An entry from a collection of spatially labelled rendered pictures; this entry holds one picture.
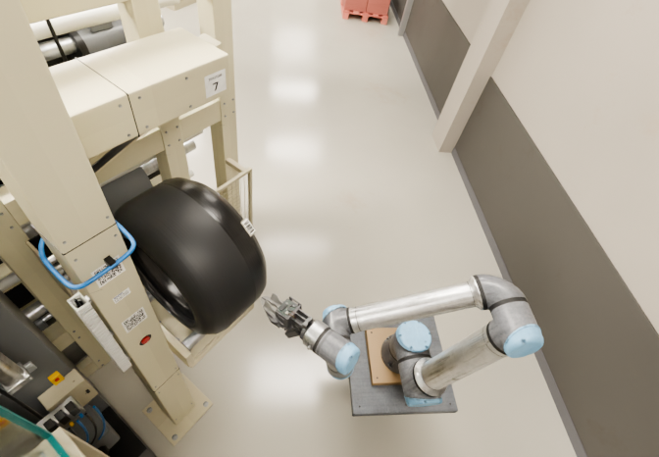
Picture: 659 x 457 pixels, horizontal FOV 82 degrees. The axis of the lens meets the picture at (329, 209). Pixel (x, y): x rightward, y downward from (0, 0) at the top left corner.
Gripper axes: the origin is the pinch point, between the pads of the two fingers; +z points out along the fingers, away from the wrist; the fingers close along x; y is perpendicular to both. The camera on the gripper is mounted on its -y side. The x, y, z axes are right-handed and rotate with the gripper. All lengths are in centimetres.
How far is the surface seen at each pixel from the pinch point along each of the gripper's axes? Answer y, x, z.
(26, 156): 73, 34, 17
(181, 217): 27.8, 5.4, 27.7
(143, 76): 63, -8, 50
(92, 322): 15, 41, 25
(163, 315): -37, 18, 47
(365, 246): -120, -136, 30
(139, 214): 28.0, 12.9, 38.6
